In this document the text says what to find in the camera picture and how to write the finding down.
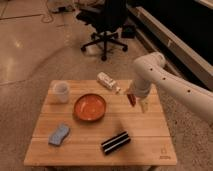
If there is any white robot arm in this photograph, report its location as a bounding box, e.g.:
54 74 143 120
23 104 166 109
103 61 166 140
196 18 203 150
129 52 213 125

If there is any white plastic cup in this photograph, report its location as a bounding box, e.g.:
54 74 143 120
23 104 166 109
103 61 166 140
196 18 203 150
53 81 70 103

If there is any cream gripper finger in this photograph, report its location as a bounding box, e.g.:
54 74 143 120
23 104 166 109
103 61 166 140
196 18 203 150
140 98 148 113
124 82 134 95

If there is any wooden table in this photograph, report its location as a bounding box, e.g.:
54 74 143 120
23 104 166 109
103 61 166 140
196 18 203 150
24 80 177 166

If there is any black office chair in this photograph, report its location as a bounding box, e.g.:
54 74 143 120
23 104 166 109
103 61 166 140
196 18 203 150
76 0 128 61

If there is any white plastic bottle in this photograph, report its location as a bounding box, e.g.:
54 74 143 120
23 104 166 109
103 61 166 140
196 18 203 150
97 72 121 93

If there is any orange ceramic bowl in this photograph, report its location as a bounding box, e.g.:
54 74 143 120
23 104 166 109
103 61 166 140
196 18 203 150
73 93 106 122

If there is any small black box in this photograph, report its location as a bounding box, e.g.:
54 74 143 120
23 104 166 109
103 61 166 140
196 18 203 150
121 25 136 38

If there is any red chili pepper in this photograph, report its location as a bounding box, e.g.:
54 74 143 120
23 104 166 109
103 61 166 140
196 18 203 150
127 94 136 107

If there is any black white striped box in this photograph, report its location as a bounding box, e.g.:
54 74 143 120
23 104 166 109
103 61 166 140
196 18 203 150
101 131 131 155

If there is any long wooden bench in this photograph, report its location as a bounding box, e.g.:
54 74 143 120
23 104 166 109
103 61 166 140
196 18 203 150
128 0 213 91

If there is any blue sponge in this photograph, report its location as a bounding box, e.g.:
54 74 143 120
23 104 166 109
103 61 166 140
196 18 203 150
48 124 70 146

